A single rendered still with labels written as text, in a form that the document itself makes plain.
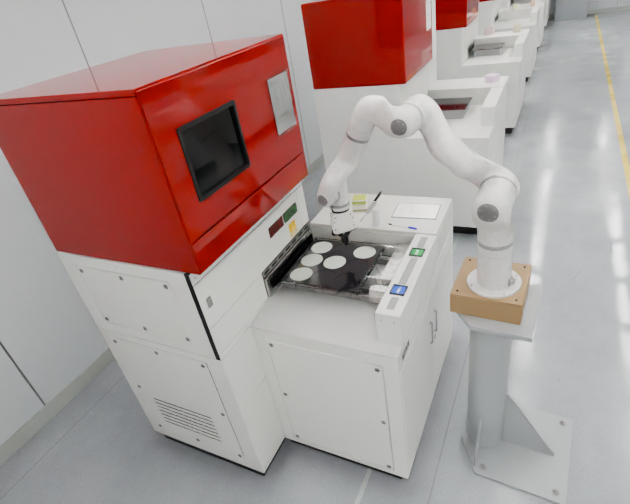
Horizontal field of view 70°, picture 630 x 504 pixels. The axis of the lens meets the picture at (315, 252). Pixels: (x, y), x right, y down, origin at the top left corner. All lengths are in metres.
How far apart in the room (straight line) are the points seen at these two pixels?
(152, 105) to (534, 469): 2.09
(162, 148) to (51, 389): 2.14
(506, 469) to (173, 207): 1.80
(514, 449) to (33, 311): 2.62
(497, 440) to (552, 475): 0.25
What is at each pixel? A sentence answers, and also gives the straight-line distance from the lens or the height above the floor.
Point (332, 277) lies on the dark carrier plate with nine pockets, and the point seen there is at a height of 0.90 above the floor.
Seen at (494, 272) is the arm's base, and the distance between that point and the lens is 1.71.
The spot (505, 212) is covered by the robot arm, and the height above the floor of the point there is 1.28.
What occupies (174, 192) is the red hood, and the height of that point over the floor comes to 1.52.
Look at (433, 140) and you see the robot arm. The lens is 1.55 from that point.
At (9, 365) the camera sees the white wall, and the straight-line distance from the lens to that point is 3.03.
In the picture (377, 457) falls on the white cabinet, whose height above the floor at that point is 0.17.
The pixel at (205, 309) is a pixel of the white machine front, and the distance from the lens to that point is 1.63.
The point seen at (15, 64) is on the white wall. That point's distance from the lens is 2.94.
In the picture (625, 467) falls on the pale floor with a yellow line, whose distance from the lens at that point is 2.52.
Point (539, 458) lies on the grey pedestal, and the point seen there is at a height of 0.01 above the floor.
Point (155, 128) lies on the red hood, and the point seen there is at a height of 1.71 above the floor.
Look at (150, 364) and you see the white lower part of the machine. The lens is 2.16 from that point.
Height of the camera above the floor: 1.99
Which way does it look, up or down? 32 degrees down
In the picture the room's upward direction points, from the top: 11 degrees counter-clockwise
